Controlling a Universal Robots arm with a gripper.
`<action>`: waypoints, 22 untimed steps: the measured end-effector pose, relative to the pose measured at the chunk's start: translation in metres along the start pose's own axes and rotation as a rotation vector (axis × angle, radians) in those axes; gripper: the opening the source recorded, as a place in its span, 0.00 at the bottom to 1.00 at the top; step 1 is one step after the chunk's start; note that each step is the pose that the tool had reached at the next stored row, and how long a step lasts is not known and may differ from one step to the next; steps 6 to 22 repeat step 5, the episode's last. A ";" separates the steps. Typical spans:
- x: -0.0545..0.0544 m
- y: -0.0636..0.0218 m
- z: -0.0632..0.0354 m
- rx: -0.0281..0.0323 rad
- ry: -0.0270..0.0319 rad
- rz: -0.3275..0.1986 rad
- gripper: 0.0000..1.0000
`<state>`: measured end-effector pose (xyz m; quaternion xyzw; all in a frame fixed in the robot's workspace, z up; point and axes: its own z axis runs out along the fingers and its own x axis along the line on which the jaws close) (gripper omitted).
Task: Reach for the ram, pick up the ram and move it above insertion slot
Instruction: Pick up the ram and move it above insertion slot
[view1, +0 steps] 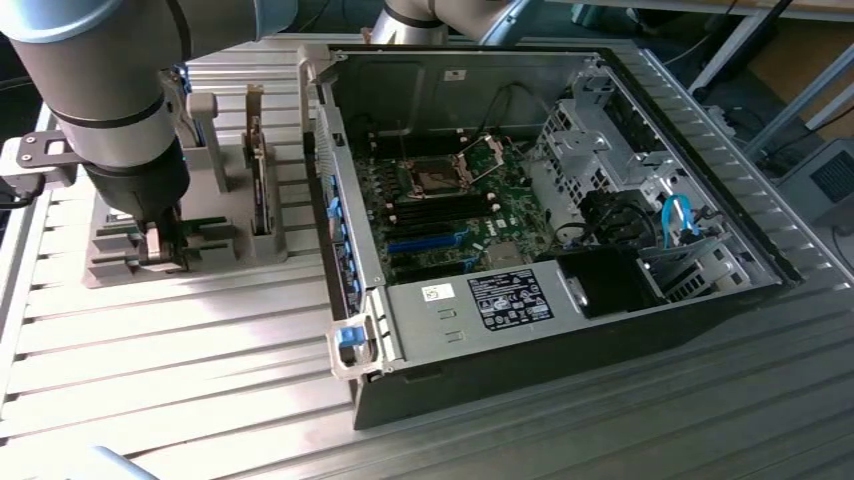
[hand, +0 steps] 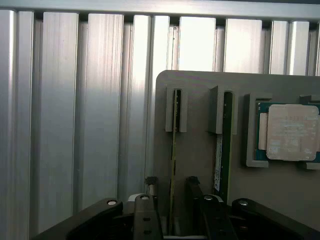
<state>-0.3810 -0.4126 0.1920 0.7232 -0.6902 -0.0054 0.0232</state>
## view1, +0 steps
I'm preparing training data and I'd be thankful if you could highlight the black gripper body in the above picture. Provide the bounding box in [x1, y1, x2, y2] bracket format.
[83, 153, 193, 230]

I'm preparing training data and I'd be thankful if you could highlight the green motherboard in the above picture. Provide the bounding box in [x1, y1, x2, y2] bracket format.
[351, 133, 556, 287]

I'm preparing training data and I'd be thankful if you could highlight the blue expansion slot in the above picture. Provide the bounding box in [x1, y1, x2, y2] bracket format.
[385, 231, 470, 256]

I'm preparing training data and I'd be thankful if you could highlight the blue wire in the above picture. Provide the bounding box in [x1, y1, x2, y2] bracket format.
[655, 193, 703, 249]

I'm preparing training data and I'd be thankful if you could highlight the metal disk bay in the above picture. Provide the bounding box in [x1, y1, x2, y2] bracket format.
[526, 68, 671, 227]

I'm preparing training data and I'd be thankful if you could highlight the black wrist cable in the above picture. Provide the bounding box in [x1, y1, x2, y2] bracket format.
[0, 172, 49, 211]

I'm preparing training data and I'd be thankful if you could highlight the metal socket cover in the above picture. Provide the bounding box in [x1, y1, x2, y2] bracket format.
[455, 131, 510, 182]

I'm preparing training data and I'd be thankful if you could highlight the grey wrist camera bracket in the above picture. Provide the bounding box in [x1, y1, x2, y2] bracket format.
[0, 130, 92, 191]

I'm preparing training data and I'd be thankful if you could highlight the grey metal frame leg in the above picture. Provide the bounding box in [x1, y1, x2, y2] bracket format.
[686, 0, 782, 96]

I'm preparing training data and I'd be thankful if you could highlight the black fan shroud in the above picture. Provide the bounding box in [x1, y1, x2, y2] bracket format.
[555, 246, 670, 321]

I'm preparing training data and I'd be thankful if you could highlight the grey rounded object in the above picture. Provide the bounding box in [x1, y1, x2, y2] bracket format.
[84, 443, 159, 480]

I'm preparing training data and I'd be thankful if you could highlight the black open PC case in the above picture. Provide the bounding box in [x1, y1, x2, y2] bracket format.
[295, 41, 804, 432]

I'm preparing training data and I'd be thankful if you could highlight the grey power supply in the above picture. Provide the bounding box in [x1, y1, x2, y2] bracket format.
[381, 259, 583, 362]

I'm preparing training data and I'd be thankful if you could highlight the black expansion slot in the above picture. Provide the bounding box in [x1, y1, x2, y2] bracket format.
[389, 253, 476, 282]

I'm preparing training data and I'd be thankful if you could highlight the grey parts rack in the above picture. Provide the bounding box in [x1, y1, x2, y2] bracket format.
[80, 91, 292, 292]

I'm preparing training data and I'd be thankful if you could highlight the grey box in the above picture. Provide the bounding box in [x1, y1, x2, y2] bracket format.
[774, 138, 854, 222]

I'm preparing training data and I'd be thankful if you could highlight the blue case latch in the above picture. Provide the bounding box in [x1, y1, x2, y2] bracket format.
[335, 323, 369, 347]

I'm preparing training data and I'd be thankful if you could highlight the graphics card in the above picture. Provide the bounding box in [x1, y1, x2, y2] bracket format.
[240, 83, 279, 239]

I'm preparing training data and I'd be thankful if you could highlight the green RAM stick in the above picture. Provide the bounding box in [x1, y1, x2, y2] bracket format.
[180, 215, 229, 252]

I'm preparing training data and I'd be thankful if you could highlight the CPU socket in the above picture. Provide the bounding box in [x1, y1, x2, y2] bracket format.
[404, 156, 470, 202]

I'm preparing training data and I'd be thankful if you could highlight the black wire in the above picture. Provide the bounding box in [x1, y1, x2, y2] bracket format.
[484, 82, 551, 146]

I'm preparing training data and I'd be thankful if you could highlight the black RAM slot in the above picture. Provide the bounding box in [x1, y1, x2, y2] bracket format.
[389, 194, 502, 219]
[392, 200, 503, 225]
[387, 188, 500, 213]
[395, 205, 504, 231]

